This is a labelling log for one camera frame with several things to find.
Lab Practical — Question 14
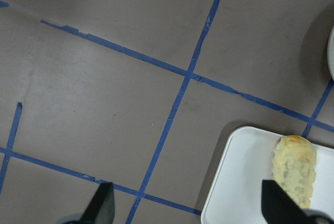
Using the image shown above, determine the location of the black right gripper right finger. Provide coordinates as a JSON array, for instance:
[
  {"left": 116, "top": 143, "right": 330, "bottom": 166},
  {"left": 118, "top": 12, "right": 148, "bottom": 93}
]
[{"left": 261, "top": 180, "right": 333, "bottom": 224}]

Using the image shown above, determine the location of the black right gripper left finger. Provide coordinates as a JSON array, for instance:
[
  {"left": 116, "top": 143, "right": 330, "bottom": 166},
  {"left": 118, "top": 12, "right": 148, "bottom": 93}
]
[{"left": 81, "top": 182, "right": 115, "bottom": 224}]

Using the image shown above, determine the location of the yellow bread loaf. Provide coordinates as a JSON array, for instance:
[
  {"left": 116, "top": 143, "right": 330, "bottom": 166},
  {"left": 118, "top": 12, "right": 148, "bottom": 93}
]
[{"left": 272, "top": 135, "right": 317, "bottom": 209}]

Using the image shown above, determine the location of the white rectangular tray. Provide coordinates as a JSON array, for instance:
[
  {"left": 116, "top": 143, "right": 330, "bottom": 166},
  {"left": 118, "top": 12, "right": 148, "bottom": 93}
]
[{"left": 201, "top": 126, "right": 333, "bottom": 224}]

